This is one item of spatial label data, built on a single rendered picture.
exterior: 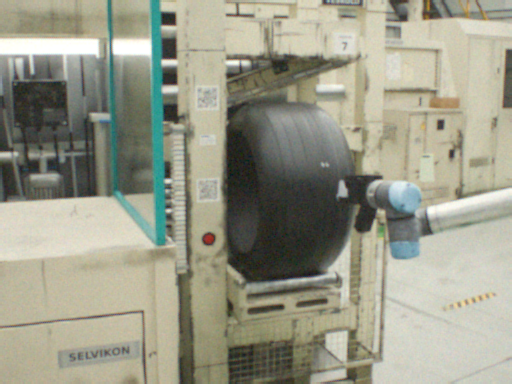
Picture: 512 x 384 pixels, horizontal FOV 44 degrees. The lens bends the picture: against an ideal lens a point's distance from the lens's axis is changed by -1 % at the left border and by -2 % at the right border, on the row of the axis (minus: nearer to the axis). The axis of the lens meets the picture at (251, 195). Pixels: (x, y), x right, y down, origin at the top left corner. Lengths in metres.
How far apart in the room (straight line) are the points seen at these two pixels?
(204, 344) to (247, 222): 0.52
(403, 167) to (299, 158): 4.78
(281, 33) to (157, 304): 1.39
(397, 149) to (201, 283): 4.82
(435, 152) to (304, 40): 4.69
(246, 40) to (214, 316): 0.97
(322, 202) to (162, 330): 0.86
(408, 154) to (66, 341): 5.71
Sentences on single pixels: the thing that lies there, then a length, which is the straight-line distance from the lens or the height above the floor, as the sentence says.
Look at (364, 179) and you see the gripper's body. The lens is 1.76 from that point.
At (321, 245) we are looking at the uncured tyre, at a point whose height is 1.06.
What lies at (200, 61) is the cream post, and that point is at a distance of 2.00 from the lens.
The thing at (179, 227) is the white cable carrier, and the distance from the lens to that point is 2.05.
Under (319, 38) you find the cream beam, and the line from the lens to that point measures 2.44.
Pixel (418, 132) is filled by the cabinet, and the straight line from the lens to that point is 6.76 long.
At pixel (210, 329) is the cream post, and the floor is 0.75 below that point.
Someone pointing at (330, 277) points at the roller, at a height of 0.91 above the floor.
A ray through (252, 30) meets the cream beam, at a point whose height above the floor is 1.74.
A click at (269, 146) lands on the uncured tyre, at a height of 1.37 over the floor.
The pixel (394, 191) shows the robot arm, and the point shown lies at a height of 1.30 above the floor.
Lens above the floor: 1.58
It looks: 11 degrees down
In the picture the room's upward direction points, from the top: straight up
